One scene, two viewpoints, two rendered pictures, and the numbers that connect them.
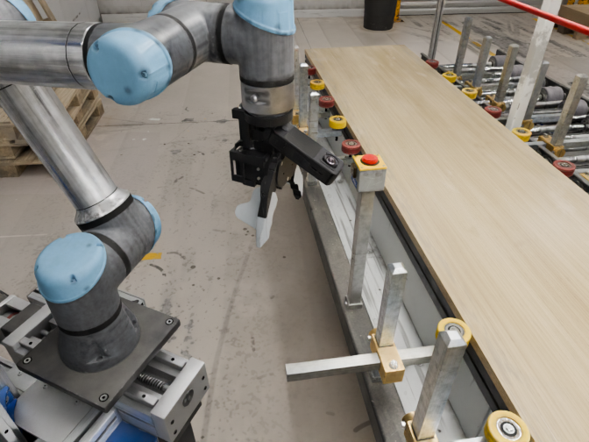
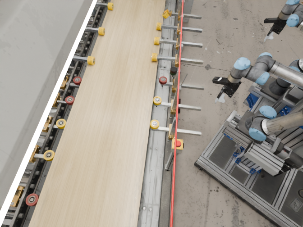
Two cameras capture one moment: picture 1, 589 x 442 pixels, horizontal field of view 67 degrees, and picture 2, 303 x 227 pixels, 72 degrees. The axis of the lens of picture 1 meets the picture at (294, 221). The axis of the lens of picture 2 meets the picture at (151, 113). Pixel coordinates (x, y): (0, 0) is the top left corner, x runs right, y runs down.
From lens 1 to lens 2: 174 cm
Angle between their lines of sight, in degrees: 84
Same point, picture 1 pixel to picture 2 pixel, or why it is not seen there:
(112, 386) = (247, 113)
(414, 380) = (155, 143)
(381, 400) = not seen: hidden behind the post
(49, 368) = not seen: hidden behind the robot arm
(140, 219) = (255, 124)
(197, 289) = not seen: outside the picture
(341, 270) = (166, 186)
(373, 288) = (152, 183)
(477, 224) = (115, 165)
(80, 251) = (266, 111)
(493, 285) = (131, 135)
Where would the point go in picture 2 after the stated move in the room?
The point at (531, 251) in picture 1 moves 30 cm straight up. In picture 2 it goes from (106, 145) to (101, 128)
